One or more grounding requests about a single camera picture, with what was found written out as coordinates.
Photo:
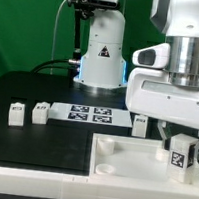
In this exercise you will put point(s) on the white square tabletop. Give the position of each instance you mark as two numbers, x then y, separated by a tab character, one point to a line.
138	163

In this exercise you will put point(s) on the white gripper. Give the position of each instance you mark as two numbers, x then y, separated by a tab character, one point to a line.
149	93

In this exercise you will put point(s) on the white fiducial marker sheet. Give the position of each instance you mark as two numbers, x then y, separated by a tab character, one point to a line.
87	114

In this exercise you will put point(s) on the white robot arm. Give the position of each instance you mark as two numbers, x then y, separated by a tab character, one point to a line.
102	65

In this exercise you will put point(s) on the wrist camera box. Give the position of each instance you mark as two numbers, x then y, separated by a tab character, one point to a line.
155	57

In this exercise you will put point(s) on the white U-shaped boundary fence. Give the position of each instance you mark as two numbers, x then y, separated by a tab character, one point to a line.
34	183

